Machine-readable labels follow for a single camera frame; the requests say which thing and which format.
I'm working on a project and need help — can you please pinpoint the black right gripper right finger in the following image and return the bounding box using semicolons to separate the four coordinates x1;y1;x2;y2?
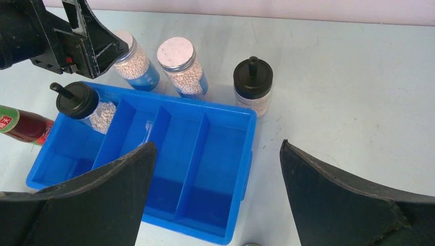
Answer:
280;140;434;245

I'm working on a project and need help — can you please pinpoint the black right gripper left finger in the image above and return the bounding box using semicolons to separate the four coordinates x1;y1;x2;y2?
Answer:
1;142;157;245

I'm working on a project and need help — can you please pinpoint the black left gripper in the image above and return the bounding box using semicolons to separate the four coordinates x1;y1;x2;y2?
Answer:
1;1;129;79

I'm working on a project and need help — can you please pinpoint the silver-lid blue-label jar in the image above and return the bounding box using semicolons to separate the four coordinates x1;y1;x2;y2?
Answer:
114;30;167;94
156;37;210;101

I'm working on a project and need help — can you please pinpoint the black-lid jar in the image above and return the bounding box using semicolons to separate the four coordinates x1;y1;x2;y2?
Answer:
50;81;116;134
233;56;273;117

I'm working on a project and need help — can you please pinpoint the red sauce bottle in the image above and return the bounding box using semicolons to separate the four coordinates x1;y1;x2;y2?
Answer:
1;105;54;146
242;242;262;246

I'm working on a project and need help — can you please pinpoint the blue divided plastic bin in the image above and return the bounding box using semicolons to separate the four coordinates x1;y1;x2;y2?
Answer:
26;83;257;245

